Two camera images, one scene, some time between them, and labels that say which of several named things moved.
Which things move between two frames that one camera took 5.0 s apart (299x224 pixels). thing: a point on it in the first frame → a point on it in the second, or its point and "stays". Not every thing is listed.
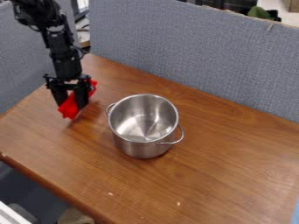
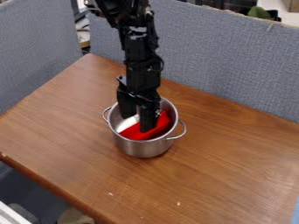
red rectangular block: x=70 y=108 → x=163 y=126
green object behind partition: x=258 y=11 stays
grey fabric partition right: x=224 y=51 stays
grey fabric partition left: x=24 y=58 stays
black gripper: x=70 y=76 → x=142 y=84
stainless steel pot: x=144 y=122 stays
